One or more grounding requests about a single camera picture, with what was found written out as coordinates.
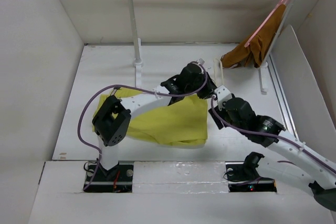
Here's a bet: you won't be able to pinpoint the white hanger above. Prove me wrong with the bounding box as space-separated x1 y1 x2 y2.
213 58 224 86

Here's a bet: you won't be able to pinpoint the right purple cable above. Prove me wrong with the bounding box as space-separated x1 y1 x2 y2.
209 95 336 175

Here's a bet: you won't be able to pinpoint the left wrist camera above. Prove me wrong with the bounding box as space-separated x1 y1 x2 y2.
196 58 205 66

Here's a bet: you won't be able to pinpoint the brown trousers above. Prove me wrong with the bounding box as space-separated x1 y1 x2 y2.
220 5 286 69

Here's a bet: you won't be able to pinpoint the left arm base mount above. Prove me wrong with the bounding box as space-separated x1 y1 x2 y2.
83 161 134 194

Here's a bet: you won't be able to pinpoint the purple cable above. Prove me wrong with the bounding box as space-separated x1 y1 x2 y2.
209 95 336 175
78 62 208 190

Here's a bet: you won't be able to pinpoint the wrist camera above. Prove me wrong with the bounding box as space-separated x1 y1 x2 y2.
196 58 205 66
214 85 234 108

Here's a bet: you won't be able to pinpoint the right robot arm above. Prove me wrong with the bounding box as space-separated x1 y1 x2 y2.
209 98 335 211

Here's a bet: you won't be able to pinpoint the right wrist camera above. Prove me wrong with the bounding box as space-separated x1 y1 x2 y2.
214 85 234 108

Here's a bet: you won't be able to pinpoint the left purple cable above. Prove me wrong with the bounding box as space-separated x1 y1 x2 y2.
78 62 208 190

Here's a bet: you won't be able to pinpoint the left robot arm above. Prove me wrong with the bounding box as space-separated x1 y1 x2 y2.
92 61 217 180

